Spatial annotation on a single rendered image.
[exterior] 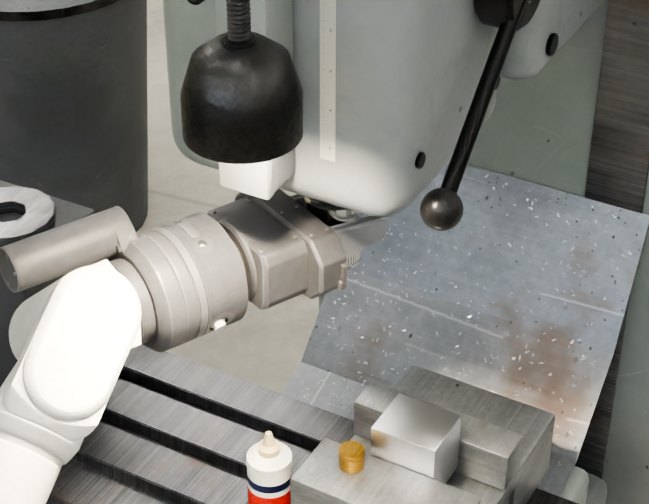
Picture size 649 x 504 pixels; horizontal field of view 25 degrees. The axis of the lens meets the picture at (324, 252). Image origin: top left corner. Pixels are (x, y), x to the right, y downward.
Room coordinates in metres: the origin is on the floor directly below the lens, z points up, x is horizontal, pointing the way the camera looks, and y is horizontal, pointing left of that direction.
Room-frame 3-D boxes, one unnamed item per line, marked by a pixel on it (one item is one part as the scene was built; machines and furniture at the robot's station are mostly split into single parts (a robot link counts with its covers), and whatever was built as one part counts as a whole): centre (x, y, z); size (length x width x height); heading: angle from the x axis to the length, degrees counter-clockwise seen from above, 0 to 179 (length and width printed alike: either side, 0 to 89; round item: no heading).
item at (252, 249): (0.91, 0.07, 1.24); 0.13 x 0.12 x 0.10; 36
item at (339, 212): (0.96, -0.01, 1.26); 0.05 x 0.05 x 0.01
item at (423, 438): (0.92, -0.08, 1.03); 0.06 x 0.05 x 0.06; 61
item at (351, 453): (0.90, -0.02, 1.04); 0.02 x 0.02 x 0.02
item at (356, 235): (0.94, -0.03, 1.24); 0.06 x 0.02 x 0.03; 126
